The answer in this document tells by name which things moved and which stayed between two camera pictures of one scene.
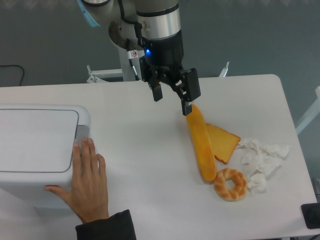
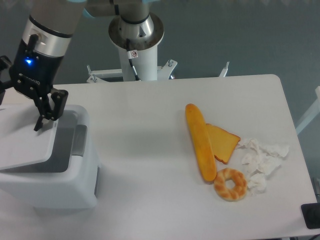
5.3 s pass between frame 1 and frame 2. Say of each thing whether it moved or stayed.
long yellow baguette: stayed
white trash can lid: stayed
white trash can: moved
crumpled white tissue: stayed
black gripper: moved
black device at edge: stayed
